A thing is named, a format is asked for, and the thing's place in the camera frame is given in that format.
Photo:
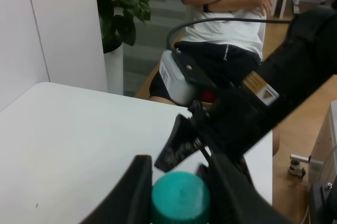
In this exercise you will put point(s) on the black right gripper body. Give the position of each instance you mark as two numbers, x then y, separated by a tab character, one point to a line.
234	123

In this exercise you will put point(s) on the metal caster foot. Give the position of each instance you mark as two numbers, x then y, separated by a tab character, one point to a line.
296	169

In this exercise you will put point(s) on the green potted plant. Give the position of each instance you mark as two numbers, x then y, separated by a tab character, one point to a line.
117	21

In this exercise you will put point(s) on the white plant pot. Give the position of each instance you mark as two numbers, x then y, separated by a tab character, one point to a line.
115	71

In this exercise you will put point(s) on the white cabinet at right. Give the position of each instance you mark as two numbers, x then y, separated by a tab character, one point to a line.
322	172

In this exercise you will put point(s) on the green-capped test tube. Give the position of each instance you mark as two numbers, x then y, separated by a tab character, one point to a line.
180	197

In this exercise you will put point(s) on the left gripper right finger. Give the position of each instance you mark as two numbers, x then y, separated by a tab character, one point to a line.
233	197

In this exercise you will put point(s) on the seated person white shirt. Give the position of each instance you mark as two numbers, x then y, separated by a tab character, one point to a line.
227	38

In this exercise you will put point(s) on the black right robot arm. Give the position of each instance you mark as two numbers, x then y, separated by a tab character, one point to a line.
297	68

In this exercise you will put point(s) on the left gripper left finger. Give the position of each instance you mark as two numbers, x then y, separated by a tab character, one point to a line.
130	199

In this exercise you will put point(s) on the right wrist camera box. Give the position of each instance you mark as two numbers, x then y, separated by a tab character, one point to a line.
183	78

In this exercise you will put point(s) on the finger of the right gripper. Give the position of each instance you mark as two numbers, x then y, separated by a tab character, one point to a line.
182	143
203	172

